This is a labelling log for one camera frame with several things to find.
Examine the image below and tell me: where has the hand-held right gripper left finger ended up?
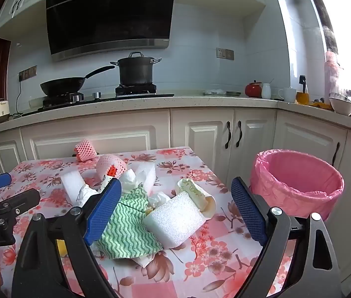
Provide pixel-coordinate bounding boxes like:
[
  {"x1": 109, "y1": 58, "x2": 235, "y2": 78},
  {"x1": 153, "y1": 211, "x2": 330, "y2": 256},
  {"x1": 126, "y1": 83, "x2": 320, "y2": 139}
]
[{"x1": 12, "y1": 178, "x2": 123, "y2": 298}]

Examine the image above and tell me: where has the yellow cloth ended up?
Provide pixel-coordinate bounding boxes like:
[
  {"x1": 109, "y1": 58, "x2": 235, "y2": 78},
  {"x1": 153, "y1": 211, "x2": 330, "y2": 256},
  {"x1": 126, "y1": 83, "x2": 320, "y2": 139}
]
[{"x1": 310, "y1": 99, "x2": 334, "y2": 111}]

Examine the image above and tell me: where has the white mug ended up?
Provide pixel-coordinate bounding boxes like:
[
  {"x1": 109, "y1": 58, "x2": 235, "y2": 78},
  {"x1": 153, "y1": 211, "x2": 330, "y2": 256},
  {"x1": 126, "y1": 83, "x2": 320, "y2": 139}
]
[{"x1": 278, "y1": 87, "x2": 297, "y2": 103}]

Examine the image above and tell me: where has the glass oil bottle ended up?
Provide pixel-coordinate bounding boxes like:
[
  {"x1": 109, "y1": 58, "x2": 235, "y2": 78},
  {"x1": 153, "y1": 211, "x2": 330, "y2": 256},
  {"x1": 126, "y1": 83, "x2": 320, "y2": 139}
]
[{"x1": 296, "y1": 75, "x2": 309, "y2": 104}]

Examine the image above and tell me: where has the black wok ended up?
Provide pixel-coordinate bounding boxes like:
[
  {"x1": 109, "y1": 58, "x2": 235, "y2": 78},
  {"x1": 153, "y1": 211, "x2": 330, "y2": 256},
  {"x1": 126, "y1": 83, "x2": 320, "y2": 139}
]
[{"x1": 40, "y1": 65, "x2": 115, "y2": 97}]

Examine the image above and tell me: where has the dark stock pot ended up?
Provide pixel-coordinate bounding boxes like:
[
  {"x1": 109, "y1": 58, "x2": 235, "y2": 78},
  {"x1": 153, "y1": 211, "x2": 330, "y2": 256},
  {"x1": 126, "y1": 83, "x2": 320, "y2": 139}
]
[{"x1": 110, "y1": 52, "x2": 162, "y2": 86}]

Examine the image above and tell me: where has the green striped cloth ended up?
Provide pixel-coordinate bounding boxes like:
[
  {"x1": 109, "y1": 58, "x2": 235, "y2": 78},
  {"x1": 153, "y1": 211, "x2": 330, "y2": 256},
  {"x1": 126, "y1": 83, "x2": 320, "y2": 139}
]
[{"x1": 96, "y1": 183, "x2": 164, "y2": 260}]

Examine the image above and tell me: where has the black gas stove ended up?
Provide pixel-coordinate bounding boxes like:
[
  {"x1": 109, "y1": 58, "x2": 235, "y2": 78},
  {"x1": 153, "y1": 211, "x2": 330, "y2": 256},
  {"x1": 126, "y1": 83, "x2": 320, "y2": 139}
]
[{"x1": 22, "y1": 83, "x2": 175, "y2": 117}]

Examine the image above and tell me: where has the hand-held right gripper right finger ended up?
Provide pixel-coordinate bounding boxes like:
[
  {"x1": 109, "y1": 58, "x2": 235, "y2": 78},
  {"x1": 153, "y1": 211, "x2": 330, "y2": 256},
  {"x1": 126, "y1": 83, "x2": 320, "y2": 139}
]
[{"x1": 231, "y1": 176, "x2": 341, "y2": 298}]

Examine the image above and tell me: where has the dark wall outlet strip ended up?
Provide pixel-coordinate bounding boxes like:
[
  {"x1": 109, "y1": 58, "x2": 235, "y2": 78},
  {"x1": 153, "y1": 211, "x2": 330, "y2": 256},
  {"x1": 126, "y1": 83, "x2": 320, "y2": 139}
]
[{"x1": 19, "y1": 66, "x2": 38, "y2": 81}]

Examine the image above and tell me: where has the pink foam fruit net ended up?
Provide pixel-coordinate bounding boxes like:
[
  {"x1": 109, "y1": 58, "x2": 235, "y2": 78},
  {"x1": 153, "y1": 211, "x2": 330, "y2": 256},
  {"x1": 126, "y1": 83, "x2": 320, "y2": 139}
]
[
  {"x1": 74, "y1": 140, "x2": 98, "y2": 162},
  {"x1": 96, "y1": 154, "x2": 127, "y2": 182}
]

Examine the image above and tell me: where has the red teapot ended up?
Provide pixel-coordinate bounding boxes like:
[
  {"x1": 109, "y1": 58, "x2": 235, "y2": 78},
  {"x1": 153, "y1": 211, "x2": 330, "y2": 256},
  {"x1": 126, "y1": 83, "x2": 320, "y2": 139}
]
[{"x1": 245, "y1": 80, "x2": 263, "y2": 98}]

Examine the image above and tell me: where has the white tissue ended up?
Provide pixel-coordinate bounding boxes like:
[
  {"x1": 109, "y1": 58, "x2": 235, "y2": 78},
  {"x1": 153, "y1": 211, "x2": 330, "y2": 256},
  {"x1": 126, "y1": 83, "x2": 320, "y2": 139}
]
[
  {"x1": 148, "y1": 192, "x2": 171, "y2": 208},
  {"x1": 120, "y1": 169, "x2": 139, "y2": 193},
  {"x1": 76, "y1": 183, "x2": 102, "y2": 207}
]

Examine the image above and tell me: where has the black range hood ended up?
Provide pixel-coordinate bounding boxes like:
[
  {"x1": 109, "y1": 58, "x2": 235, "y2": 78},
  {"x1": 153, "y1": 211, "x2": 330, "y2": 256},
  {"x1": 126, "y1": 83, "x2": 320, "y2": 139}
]
[{"x1": 46, "y1": 0, "x2": 179, "y2": 63}]

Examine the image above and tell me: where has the pink floral tablecloth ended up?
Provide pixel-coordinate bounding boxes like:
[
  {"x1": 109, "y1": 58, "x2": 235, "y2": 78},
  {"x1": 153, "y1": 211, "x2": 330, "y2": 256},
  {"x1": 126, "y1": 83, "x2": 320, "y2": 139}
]
[{"x1": 0, "y1": 147, "x2": 294, "y2": 298}]

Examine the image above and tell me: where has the white bowl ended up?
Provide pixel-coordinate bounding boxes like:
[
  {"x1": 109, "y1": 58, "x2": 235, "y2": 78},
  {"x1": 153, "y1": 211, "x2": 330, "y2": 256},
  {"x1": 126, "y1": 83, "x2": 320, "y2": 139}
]
[{"x1": 328, "y1": 97, "x2": 351, "y2": 116}]

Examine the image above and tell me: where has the white paper scrap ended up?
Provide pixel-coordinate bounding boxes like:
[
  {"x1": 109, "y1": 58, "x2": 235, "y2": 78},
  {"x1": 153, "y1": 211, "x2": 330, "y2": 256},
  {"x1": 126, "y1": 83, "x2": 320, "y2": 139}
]
[{"x1": 130, "y1": 250, "x2": 157, "y2": 267}]

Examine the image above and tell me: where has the kitchen window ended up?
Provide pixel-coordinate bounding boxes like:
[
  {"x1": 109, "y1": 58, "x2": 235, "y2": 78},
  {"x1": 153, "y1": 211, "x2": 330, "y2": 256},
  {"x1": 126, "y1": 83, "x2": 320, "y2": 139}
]
[{"x1": 309, "y1": 0, "x2": 351, "y2": 100}]

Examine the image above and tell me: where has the pink thermos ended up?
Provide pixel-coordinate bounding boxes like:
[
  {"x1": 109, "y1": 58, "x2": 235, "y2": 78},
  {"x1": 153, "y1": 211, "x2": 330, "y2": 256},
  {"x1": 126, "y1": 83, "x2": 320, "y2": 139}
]
[{"x1": 324, "y1": 51, "x2": 341, "y2": 104}]

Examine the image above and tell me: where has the large white foam block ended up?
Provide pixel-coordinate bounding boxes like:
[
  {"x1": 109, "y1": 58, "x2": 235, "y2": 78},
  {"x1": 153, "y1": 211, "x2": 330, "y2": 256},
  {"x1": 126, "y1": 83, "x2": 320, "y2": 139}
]
[{"x1": 143, "y1": 191, "x2": 207, "y2": 249}]

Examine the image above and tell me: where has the black power cable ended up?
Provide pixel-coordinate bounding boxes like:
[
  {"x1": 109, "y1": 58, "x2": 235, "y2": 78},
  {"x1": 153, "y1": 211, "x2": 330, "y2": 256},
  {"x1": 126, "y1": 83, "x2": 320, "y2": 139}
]
[{"x1": 9, "y1": 79, "x2": 24, "y2": 118}]

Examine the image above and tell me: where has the trash bin with pink bag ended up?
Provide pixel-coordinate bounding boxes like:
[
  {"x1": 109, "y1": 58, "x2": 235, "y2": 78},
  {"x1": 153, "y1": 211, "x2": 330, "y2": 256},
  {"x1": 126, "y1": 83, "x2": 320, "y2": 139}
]
[{"x1": 250, "y1": 149, "x2": 345, "y2": 221}]

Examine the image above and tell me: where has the printed paper cup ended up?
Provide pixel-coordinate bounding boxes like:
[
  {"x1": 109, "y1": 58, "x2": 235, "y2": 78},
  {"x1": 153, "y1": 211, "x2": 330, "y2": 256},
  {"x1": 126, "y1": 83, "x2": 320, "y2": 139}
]
[{"x1": 175, "y1": 178, "x2": 216, "y2": 218}]

